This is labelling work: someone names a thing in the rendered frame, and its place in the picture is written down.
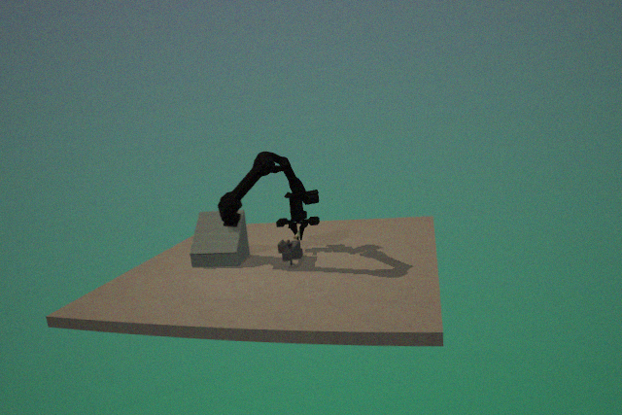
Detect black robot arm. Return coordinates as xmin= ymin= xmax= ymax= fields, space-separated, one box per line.
xmin=218 ymin=152 xmax=319 ymax=227

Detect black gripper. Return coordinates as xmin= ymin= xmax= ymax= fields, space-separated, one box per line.
xmin=276 ymin=206 xmax=320 ymax=241

